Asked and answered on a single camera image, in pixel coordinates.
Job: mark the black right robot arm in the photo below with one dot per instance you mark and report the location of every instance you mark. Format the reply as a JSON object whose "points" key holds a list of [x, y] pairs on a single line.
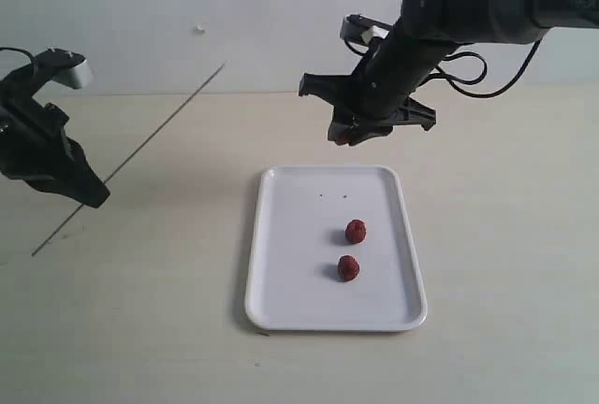
{"points": [[399, 58]]}

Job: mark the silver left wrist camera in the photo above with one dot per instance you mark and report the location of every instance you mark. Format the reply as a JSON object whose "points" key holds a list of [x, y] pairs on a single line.
{"points": [[65, 67]]}

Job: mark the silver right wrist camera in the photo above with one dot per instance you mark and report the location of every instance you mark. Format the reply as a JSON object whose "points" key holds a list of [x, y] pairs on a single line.
{"points": [[360, 30]]}

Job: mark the dark brown meatball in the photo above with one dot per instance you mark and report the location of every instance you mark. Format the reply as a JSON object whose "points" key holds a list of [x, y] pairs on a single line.
{"points": [[344, 138]]}

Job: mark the white rectangular plastic tray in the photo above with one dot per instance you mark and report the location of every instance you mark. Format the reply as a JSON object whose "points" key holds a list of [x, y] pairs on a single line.
{"points": [[298, 238]]}

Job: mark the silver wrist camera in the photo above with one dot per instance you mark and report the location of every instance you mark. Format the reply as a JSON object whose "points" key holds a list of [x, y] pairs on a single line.
{"points": [[65, 67], [360, 30]]}

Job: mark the thin metal skewer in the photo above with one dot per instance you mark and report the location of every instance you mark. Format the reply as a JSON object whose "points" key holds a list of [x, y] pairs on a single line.
{"points": [[134, 153]]}

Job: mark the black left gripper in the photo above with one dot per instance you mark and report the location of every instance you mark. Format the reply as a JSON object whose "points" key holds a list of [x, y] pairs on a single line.
{"points": [[36, 149]]}

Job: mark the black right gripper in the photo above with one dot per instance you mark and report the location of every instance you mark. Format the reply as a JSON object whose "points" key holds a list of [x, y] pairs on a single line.
{"points": [[377, 94]]}

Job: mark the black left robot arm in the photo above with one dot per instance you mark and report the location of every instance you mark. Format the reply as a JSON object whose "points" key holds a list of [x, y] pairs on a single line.
{"points": [[19, 85]]}

